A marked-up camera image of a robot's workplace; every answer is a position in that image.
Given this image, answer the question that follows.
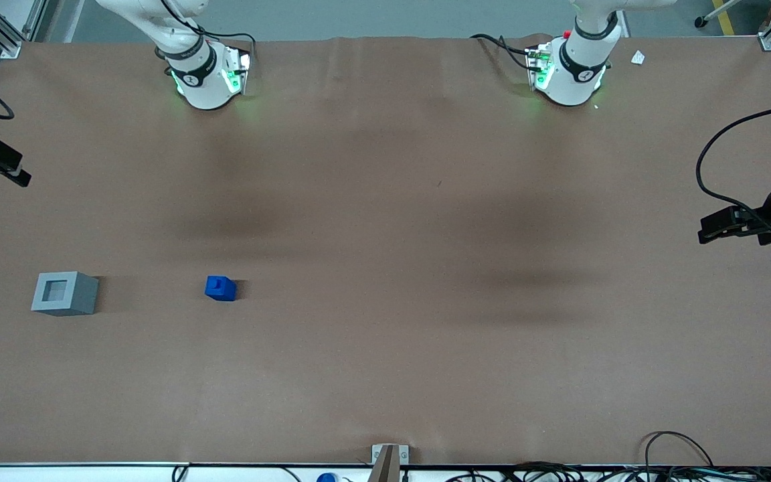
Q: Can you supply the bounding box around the blue plastic part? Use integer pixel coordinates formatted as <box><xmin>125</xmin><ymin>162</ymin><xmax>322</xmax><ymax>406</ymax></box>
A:
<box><xmin>205</xmin><ymin>275</ymin><xmax>238</xmax><ymax>302</ymax></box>

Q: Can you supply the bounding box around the gray square base block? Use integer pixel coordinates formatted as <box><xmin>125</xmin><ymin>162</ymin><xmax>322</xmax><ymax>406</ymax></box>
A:
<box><xmin>31</xmin><ymin>271</ymin><xmax>100</xmax><ymax>317</ymax></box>

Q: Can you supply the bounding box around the brown table cover sheet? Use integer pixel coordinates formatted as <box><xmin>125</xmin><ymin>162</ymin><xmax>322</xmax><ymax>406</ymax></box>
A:
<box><xmin>0</xmin><ymin>33</ymin><xmax>771</xmax><ymax>467</ymax></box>

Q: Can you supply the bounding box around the long black left wrist cable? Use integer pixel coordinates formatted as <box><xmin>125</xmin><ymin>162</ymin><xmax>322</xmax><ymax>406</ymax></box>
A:
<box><xmin>695</xmin><ymin>100</ymin><xmax>771</xmax><ymax>228</ymax></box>

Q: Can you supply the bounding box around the black looped cable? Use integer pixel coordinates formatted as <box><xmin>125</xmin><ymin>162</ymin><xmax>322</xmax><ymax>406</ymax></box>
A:
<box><xmin>642</xmin><ymin>431</ymin><xmax>715</xmax><ymax>469</ymax></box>

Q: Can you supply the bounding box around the black right arm base cable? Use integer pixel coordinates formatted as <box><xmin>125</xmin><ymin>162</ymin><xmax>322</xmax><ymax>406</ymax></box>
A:
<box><xmin>158</xmin><ymin>0</ymin><xmax>257</xmax><ymax>76</ymax></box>

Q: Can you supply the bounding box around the black arm base cable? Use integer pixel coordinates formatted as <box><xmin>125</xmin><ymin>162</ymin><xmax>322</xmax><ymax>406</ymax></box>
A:
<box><xmin>470</xmin><ymin>33</ymin><xmax>537</xmax><ymax>72</ymax></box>
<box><xmin>158</xmin><ymin>0</ymin><xmax>257</xmax><ymax>76</ymax></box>

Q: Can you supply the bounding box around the black cable bundle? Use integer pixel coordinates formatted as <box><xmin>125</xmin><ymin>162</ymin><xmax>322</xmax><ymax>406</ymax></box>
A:
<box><xmin>444</xmin><ymin>461</ymin><xmax>771</xmax><ymax>482</ymax></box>

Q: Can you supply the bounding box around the black left arm base cable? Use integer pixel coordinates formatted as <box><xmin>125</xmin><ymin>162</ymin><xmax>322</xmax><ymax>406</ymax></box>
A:
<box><xmin>470</xmin><ymin>33</ymin><xmax>537</xmax><ymax>72</ymax></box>

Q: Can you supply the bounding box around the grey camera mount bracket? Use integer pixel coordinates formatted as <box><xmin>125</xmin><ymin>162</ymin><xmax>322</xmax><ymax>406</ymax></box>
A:
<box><xmin>367</xmin><ymin>443</ymin><xmax>410</xmax><ymax>482</ymax></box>

